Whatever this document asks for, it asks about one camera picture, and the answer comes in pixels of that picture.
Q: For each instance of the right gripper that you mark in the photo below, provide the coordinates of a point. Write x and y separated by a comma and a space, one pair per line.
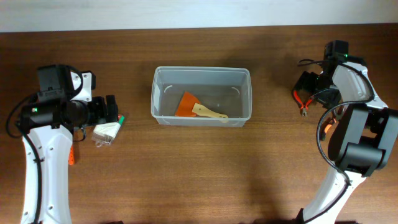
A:
306, 83

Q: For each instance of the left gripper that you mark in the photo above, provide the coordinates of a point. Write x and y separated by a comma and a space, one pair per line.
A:
101, 116

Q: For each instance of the clear pack of coloured bits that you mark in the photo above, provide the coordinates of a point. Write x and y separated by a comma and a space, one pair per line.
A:
105, 134

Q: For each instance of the small red cutting pliers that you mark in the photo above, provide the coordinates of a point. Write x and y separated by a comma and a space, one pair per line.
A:
302, 105

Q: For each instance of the orange black needle-nose pliers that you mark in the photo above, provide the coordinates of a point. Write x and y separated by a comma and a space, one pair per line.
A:
337, 114

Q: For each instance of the orange scraper wooden handle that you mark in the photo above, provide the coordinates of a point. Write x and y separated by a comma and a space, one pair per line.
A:
190, 106

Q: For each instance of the clear plastic container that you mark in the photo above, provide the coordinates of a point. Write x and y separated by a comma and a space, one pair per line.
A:
221, 89

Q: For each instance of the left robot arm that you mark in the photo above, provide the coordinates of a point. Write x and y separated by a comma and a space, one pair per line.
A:
63, 105

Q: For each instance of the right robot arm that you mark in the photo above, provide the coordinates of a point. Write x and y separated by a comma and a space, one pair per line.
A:
356, 133

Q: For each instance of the orange perforated bar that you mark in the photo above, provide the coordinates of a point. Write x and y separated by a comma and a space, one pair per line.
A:
71, 158

